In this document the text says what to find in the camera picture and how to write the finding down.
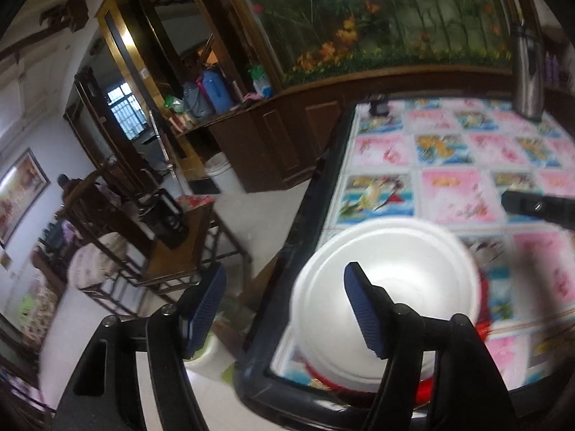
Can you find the golden wooden pillar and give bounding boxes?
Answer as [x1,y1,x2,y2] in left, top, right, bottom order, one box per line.
[96,0,190,181]

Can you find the red mop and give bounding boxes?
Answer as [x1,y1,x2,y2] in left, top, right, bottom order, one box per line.
[150,110,213,210]

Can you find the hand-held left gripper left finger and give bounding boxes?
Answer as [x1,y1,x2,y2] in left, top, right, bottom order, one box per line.
[56,263,227,431]

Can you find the dark wooden chair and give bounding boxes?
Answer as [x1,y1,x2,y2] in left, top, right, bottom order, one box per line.
[58,168,252,320]

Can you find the fruit print tablecloth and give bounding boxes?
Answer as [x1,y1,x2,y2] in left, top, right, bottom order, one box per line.
[270,96,575,397]

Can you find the glass flower display panel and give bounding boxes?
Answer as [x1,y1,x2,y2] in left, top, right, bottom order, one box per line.
[216,0,517,89]

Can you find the black jug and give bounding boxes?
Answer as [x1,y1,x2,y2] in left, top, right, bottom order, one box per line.
[139,189,190,249]

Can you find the red scalloped plastic plate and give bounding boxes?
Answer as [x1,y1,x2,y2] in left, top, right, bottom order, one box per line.
[305,274,499,407]

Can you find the green and white bottle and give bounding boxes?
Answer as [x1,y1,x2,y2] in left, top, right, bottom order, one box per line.
[249,65,274,99]

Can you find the blue thermos flask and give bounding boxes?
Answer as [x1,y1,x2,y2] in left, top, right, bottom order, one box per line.
[202,69,233,112]

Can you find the cushioned wooden chair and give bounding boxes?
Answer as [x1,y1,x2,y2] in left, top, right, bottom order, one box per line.
[67,233,141,320]

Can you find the white foam plate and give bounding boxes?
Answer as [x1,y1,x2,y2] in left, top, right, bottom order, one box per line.
[296,350,438,394]

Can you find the framed wall painting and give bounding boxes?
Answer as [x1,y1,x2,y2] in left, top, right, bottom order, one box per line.
[0,148,51,248]

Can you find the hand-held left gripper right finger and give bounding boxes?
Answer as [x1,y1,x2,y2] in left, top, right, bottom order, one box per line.
[344,261,510,431]

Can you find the white plastic bucket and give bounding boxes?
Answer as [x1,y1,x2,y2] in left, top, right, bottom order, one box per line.
[204,152,246,195]

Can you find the stainless steel thermos jug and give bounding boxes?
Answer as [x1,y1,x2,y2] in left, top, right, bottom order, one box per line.
[510,20,546,120]

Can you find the white foam bowl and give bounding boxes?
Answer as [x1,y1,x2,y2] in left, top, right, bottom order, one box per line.
[290,219,482,369]

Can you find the pale green plastic stool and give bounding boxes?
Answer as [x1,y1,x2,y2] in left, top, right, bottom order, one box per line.
[184,332,235,383]

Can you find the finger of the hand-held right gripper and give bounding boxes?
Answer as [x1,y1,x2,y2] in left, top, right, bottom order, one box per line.
[501,190,575,231]

